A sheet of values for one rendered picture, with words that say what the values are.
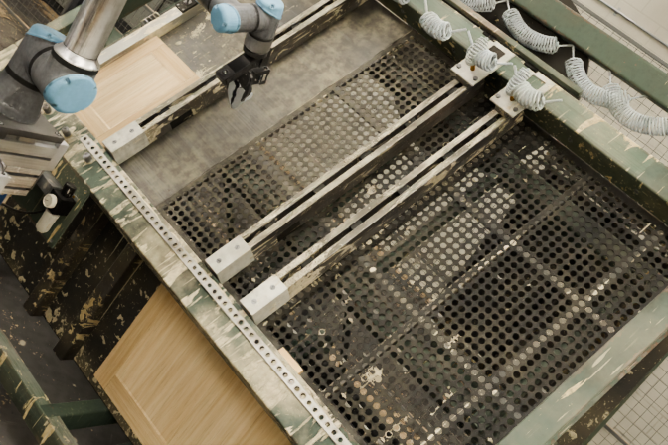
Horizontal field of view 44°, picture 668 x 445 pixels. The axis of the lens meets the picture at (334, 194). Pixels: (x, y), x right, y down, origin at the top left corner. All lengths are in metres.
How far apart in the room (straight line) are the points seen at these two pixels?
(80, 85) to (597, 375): 1.48
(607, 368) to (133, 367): 1.49
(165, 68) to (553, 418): 1.72
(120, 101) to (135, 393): 0.97
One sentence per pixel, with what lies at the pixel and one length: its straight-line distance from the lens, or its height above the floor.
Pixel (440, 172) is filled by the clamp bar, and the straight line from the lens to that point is 2.55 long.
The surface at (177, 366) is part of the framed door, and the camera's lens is 2.76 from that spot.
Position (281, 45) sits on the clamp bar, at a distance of 2.92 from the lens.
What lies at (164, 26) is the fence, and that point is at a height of 1.27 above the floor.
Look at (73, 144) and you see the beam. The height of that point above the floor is 0.85.
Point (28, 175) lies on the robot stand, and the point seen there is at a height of 0.87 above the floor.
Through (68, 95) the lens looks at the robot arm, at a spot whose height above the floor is 1.20.
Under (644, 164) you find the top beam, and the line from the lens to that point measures 2.61.
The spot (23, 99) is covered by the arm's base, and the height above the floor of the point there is 1.09.
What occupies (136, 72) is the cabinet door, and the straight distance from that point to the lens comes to 3.02.
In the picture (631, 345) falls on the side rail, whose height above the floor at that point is 1.50.
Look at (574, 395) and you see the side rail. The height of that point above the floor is 1.32.
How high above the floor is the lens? 1.81
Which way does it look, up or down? 12 degrees down
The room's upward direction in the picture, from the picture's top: 38 degrees clockwise
